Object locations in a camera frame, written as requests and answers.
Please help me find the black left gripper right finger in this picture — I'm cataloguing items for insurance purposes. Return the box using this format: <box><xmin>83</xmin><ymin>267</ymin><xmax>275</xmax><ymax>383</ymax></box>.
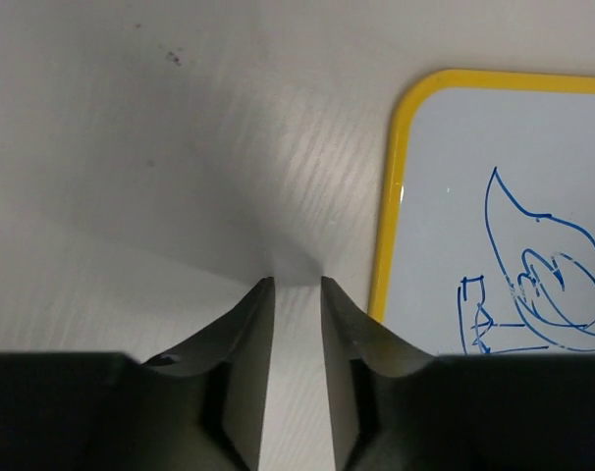
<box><xmin>320</xmin><ymin>277</ymin><xmax>595</xmax><ymax>470</ymax></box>

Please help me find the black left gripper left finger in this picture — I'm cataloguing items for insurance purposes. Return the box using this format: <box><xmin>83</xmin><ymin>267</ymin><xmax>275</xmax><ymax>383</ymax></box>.
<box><xmin>0</xmin><ymin>278</ymin><xmax>275</xmax><ymax>470</ymax></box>

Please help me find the yellow framed small whiteboard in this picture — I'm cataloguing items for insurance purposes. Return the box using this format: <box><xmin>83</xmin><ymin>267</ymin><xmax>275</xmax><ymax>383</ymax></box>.
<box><xmin>368</xmin><ymin>69</ymin><xmax>595</xmax><ymax>355</ymax></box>

